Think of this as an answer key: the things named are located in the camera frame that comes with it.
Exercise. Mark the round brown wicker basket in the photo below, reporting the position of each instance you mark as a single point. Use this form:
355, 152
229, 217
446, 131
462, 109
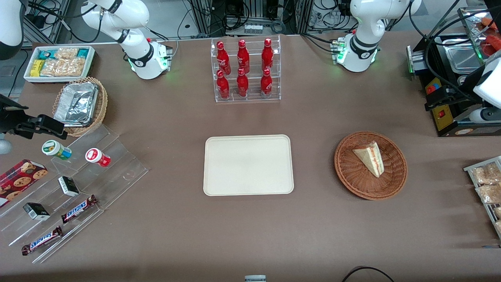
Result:
352, 176

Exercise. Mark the red cookie box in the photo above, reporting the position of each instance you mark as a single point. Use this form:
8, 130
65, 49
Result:
19, 182

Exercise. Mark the red lid snack cup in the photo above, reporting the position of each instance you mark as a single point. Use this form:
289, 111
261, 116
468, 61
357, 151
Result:
96, 156

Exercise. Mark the red cola bottle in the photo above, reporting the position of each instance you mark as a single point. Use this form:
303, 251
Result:
243, 56
223, 86
267, 55
242, 84
223, 58
266, 84

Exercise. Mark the black sealing machine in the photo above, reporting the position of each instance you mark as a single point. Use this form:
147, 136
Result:
450, 113

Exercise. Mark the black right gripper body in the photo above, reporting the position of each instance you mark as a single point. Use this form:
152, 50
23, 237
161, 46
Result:
8, 118

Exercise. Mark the beige rectangular plastic tray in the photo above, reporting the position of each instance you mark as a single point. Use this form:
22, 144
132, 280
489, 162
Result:
248, 165

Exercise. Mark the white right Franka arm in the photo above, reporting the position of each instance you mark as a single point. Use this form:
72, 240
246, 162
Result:
137, 47

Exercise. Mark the large clear cracker bag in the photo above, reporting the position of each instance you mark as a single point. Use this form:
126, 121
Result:
62, 67

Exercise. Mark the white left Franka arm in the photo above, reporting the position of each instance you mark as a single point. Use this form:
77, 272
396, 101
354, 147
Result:
364, 23

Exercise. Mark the white plastic snack bin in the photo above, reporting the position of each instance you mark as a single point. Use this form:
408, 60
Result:
90, 64

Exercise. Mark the small grey device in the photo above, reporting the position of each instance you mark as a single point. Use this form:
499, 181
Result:
255, 279

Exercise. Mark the metal snack tray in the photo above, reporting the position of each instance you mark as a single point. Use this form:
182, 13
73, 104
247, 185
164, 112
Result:
469, 169

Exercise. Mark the small black box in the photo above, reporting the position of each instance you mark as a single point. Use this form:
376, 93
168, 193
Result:
36, 211
68, 186

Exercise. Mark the small clear cracker bag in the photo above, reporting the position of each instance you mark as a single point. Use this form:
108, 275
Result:
66, 53

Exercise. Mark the steel pan insert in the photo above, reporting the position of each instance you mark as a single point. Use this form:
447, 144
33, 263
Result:
465, 58

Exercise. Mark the triangular sandwich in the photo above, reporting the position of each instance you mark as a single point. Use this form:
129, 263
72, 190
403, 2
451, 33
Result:
370, 156

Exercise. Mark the aluminium foil tray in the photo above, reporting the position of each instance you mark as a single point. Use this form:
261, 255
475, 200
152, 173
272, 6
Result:
76, 103

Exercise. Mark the clear nut snack bag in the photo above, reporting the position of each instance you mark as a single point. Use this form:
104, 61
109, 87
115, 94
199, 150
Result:
498, 212
487, 174
489, 194

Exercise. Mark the teal snack packet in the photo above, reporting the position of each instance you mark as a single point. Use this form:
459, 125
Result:
47, 54
83, 52

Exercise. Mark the clear acrylic tiered stand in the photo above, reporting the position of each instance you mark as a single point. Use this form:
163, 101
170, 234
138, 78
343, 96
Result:
117, 168

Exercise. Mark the yellow snack packet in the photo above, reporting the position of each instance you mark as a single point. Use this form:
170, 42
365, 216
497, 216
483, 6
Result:
37, 67

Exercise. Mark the white power strip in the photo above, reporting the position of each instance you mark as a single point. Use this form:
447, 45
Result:
253, 28

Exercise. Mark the Snickers chocolate bar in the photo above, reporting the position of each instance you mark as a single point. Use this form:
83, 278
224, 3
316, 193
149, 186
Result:
78, 209
41, 241

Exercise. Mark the clear acrylic bottle rack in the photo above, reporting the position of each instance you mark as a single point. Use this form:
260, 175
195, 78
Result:
274, 86

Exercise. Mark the green lid snack cup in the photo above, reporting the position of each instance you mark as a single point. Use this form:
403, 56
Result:
54, 149

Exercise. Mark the oval light wicker basket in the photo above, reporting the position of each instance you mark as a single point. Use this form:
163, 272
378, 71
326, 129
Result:
101, 105

